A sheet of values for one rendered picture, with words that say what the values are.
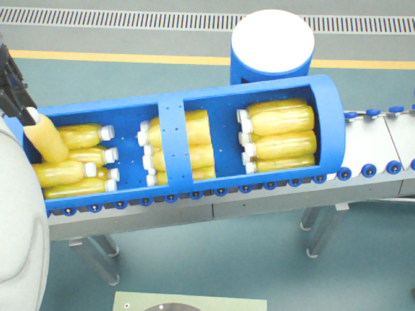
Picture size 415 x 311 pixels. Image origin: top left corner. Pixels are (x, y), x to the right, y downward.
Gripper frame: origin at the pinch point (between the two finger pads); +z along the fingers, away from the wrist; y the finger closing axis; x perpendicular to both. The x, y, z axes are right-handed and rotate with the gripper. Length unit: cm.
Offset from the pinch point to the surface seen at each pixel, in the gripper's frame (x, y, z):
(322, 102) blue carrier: -72, -1, 10
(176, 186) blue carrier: -31.6, -13.7, 22.8
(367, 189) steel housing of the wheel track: -90, -12, 46
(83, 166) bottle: -7.0, -4.5, 22.3
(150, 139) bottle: -26.1, -1.7, 17.4
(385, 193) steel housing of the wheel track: -96, -13, 49
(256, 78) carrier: -61, 28, 34
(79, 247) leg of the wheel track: 9, -9, 74
